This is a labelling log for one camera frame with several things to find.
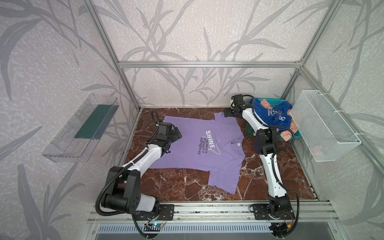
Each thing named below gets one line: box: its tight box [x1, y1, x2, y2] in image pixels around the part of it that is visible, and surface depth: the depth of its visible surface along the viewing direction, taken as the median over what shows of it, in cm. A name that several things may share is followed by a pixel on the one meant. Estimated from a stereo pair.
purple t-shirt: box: [150, 112, 246, 195], surface depth 97 cm
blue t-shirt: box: [249, 98, 293, 133], surface depth 106 cm
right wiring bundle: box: [269, 215, 299, 237], surface depth 71 cm
